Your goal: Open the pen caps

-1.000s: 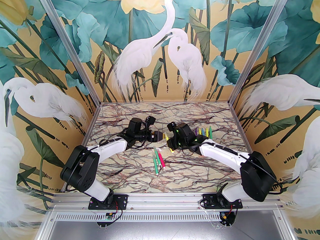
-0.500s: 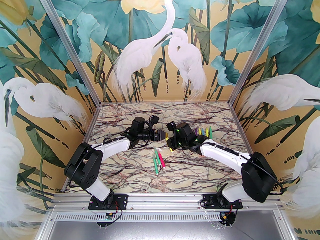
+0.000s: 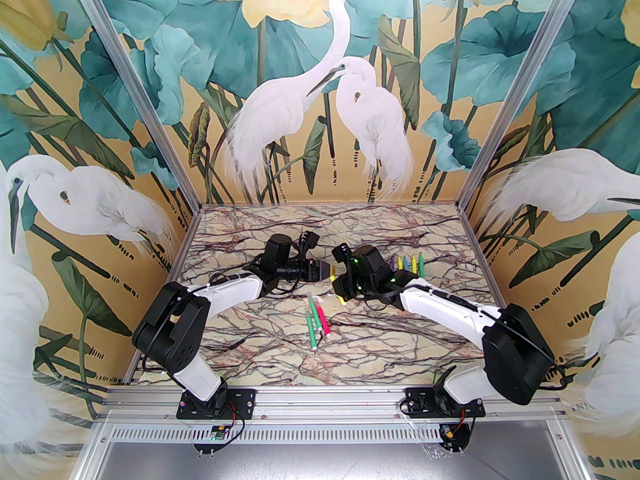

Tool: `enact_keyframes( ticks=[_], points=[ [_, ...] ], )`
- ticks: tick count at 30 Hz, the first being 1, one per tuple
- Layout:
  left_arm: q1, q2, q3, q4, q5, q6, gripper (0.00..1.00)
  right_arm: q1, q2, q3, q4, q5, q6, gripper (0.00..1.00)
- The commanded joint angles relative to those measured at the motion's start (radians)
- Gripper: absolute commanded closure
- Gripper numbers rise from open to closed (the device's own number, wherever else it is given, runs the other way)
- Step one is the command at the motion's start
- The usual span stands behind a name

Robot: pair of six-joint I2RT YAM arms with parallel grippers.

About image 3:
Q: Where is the perforated metal strip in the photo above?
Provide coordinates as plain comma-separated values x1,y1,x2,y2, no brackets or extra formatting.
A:
97,424,443,445

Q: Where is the grey metal sheet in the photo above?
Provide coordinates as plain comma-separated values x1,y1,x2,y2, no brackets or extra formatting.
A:
75,442,588,480

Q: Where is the aluminium table end rail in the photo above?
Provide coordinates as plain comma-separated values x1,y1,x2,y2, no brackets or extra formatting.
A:
199,201,463,210

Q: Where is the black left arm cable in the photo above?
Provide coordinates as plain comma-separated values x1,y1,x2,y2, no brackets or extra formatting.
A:
141,267,268,375

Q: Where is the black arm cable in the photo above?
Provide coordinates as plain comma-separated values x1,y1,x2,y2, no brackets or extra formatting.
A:
141,267,268,375
365,288,569,389

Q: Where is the aluminium table side rail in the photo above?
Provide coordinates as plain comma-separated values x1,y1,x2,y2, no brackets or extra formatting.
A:
457,205,541,384
120,205,203,386

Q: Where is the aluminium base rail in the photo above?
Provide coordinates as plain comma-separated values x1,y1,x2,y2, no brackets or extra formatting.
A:
95,384,563,423

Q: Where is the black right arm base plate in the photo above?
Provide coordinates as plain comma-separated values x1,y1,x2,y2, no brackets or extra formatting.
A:
403,386,487,420

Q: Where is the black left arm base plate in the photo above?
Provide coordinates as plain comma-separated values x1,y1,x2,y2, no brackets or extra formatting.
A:
177,387,257,420

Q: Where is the red black wire pair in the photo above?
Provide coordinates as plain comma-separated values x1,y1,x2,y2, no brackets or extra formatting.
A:
225,402,247,443
450,407,474,440

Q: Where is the black bracket with yellow connector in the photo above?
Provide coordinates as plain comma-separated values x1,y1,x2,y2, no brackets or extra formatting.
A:
434,420,475,455

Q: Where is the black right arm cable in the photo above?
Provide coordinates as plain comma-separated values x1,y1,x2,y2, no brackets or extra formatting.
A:
365,288,569,389

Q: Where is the aluminium frame post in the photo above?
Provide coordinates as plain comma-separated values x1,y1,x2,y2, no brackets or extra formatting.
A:
64,0,203,208
457,0,608,208

